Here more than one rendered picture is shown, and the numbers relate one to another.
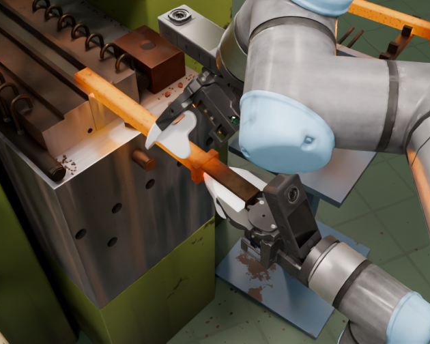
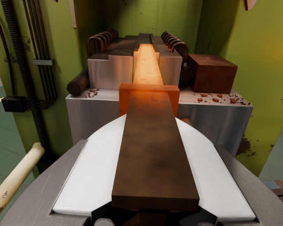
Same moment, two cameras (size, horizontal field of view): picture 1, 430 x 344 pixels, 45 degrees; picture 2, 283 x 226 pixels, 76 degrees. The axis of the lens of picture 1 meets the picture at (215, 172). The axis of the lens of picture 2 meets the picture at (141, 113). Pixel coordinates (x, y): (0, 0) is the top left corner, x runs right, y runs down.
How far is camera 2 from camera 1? 0.66 m
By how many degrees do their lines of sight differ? 40
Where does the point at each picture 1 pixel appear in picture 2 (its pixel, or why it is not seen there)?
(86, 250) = not seen: hidden behind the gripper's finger
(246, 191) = (149, 169)
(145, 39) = (210, 57)
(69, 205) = (76, 123)
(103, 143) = not seen: hidden behind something
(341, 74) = not seen: outside the picture
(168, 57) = (218, 64)
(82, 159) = (103, 95)
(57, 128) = (100, 64)
